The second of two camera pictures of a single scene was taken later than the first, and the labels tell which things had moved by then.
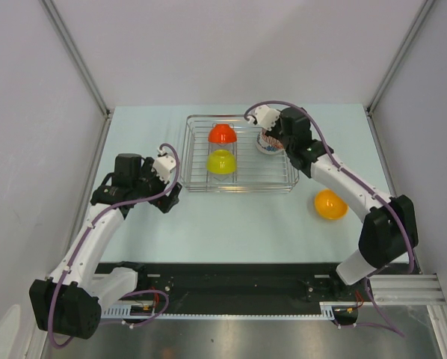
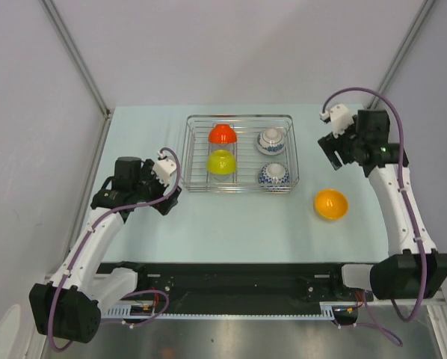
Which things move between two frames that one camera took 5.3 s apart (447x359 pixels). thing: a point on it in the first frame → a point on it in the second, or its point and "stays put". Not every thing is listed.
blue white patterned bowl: x=268 y=143 stays put
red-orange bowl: x=222 y=133 stays put
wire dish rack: x=220 y=154 stays put
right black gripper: x=273 y=131 → x=329 y=143
